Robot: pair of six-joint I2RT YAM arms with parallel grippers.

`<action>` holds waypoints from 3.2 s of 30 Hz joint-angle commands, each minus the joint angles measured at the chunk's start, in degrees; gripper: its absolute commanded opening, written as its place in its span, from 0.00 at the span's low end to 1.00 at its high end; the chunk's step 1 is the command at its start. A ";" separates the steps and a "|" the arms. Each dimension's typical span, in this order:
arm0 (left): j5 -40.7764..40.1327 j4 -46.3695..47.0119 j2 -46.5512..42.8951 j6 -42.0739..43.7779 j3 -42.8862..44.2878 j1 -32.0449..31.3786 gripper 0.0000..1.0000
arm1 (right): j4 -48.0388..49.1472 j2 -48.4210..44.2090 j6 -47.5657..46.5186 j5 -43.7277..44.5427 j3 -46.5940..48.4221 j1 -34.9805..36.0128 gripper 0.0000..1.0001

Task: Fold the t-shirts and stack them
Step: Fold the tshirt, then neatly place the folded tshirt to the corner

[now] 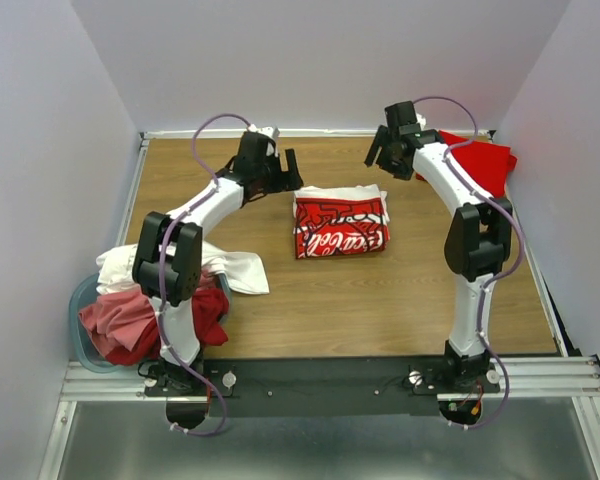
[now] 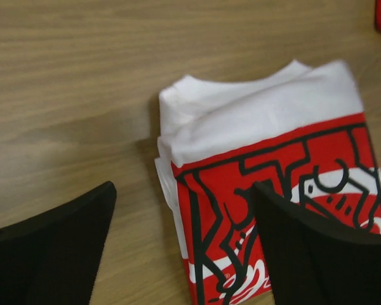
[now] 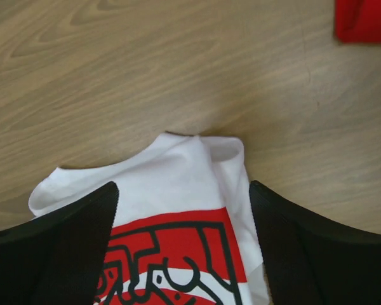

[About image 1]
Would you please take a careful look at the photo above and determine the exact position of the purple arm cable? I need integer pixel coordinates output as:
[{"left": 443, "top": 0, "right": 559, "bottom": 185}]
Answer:
[
  {"left": 157, "top": 113, "right": 261, "bottom": 439},
  {"left": 412, "top": 95, "right": 526, "bottom": 432}
]

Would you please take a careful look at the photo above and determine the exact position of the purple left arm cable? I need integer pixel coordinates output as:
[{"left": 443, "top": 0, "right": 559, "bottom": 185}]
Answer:
[{"left": 157, "top": 113, "right": 261, "bottom": 439}]

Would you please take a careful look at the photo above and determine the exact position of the white printed t-shirt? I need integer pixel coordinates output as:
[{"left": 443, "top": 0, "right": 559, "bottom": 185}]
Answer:
[{"left": 292, "top": 184, "right": 390, "bottom": 259}]

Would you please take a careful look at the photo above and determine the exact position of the teal plastic bin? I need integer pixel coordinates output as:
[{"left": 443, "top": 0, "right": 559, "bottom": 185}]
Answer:
[{"left": 69, "top": 274, "right": 230, "bottom": 373}]

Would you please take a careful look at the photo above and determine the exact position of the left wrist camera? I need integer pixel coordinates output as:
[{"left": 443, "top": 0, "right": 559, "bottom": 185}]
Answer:
[{"left": 252, "top": 125, "right": 280, "bottom": 144}]

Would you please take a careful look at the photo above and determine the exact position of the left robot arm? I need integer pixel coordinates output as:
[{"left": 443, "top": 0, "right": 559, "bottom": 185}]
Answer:
[{"left": 131, "top": 125, "right": 303, "bottom": 395}]

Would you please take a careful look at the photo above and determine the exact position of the pink t-shirt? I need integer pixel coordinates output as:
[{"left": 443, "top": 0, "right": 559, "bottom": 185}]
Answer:
[{"left": 78, "top": 289, "right": 159, "bottom": 364}]

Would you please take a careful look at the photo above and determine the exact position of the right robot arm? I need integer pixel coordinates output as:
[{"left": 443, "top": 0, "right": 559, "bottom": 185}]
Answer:
[{"left": 365, "top": 101, "right": 513, "bottom": 392}]

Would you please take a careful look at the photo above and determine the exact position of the dark red t-shirt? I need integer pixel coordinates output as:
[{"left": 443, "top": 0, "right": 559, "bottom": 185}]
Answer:
[{"left": 104, "top": 288, "right": 229, "bottom": 366}]

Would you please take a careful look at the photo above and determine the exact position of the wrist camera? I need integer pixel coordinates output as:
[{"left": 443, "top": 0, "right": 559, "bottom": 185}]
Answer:
[
  {"left": 252, "top": 125, "right": 280, "bottom": 144},
  {"left": 416, "top": 113, "right": 427, "bottom": 130}
]

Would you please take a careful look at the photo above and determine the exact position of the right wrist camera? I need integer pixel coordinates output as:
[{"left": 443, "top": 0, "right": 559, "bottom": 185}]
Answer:
[{"left": 416, "top": 113, "right": 427, "bottom": 130}]

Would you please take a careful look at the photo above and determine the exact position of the folded bright red t-shirt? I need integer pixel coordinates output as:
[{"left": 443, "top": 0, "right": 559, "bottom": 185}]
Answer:
[{"left": 413, "top": 131, "right": 517, "bottom": 212}]

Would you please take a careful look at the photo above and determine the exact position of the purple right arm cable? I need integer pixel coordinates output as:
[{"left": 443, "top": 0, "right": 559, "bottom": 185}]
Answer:
[{"left": 412, "top": 95, "right": 526, "bottom": 432}]

